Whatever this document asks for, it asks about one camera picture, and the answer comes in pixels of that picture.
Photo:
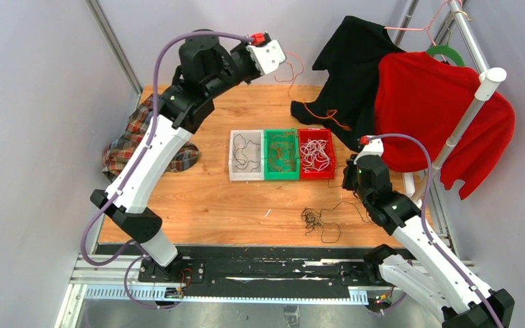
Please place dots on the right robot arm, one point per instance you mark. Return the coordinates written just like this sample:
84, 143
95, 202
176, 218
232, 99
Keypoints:
447, 289

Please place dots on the green clothes hanger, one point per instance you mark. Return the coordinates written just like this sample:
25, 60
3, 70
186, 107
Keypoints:
447, 51

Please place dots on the plaid flannel shirt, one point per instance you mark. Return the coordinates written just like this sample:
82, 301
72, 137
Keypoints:
118, 153

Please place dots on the white translucent plastic bin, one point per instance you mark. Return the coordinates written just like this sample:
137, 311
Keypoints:
246, 155

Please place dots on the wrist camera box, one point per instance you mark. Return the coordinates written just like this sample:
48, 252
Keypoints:
268, 57
371, 145

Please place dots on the green plastic bin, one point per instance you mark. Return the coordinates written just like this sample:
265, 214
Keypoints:
281, 156

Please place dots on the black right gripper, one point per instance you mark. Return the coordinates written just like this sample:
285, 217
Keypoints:
346, 183

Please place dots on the white clothes rack pole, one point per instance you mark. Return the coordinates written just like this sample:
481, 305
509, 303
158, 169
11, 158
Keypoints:
490, 80

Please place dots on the black t-shirt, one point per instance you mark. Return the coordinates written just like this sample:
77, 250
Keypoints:
346, 103

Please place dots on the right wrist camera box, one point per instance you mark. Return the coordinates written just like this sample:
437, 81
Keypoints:
371, 145

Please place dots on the pink wire hanger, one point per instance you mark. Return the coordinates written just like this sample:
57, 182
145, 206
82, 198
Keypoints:
404, 27

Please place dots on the red t-shirt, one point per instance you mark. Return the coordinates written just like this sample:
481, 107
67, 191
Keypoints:
425, 99

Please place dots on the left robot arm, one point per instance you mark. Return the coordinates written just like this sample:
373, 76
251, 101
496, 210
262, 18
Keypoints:
211, 63

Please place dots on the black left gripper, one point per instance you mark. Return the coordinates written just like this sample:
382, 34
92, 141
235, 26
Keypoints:
243, 49

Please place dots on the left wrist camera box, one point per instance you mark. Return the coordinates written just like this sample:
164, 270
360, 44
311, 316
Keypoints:
268, 57

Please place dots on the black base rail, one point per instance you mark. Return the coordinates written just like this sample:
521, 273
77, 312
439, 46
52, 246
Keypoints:
244, 274

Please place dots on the red plastic bin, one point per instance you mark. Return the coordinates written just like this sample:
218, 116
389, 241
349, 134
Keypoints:
316, 154

